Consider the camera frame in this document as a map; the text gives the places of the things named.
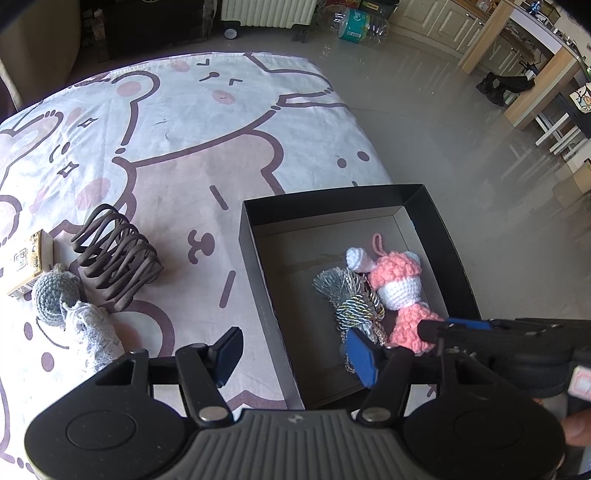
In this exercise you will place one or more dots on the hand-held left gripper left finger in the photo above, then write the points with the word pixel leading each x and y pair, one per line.
pixel 229 356

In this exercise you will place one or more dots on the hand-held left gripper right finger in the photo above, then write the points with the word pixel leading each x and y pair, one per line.
pixel 362 362

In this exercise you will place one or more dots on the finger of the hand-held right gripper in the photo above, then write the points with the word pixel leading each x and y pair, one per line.
pixel 431 331

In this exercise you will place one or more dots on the pink crochet doll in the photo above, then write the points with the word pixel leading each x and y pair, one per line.
pixel 398 270

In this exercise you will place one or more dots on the black cardboard box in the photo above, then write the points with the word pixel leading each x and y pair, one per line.
pixel 295 249

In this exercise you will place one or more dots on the grey crochet toy with lace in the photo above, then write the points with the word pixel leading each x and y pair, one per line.
pixel 92 337

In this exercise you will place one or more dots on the blue crochet mouse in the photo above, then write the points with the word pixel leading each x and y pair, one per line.
pixel 51 295

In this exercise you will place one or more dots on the person's right hand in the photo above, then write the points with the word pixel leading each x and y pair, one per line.
pixel 576 429

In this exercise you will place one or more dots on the brown cardboard carton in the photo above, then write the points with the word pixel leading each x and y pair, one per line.
pixel 575 184

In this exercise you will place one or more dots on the small yellow cardboard packet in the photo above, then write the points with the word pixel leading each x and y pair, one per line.
pixel 27 263

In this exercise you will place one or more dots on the printed cartoon blanket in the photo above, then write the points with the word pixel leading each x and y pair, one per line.
pixel 184 138

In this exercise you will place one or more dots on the black shoes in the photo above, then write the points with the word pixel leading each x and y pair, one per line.
pixel 505 87

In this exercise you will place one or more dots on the wooden desk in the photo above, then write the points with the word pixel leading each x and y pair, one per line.
pixel 485 41

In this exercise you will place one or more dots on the cream kitchen cabinets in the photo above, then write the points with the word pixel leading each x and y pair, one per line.
pixel 438 23

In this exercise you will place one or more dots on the pack of water bottles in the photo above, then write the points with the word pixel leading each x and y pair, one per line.
pixel 358 25

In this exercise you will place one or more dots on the dark wooden cabinet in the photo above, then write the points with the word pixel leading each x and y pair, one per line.
pixel 147 23

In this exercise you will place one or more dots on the white radiator heater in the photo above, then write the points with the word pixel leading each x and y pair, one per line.
pixel 268 11

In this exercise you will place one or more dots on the beige sofa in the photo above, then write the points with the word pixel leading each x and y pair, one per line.
pixel 37 46

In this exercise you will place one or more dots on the white chair frame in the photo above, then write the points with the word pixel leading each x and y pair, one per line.
pixel 561 134

